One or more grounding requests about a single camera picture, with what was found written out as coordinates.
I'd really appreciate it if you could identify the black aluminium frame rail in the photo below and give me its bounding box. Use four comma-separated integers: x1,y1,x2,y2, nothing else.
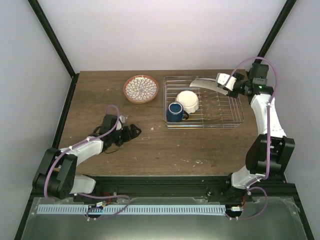
29,174,301,203

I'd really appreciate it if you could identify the light blue slotted cable duct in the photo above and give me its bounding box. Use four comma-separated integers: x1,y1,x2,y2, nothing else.
36,204,226,216

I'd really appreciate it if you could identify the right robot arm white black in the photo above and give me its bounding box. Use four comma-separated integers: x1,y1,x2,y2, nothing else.
222,62,295,202

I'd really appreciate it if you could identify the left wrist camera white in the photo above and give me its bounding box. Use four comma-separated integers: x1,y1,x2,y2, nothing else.
116,115,126,131

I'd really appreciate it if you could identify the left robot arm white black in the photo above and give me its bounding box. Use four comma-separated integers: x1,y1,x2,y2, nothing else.
32,114,142,202

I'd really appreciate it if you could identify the patterned round plate orange rim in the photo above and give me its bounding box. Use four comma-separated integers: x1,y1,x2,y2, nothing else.
123,75,159,104

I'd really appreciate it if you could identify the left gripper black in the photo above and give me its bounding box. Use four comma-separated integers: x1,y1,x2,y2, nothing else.
111,124,141,147

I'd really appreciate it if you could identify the dark blue mug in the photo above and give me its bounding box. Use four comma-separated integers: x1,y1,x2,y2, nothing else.
166,102,189,123

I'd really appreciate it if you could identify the cream rectangular plate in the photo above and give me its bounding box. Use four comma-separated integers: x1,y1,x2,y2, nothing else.
189,78,229,96

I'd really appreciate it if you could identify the metal wire dish rack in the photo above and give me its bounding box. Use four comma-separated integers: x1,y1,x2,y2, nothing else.
163,76,245,129

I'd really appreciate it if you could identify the white scalloped bowl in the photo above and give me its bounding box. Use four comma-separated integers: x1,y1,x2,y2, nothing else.
175,90,199,114

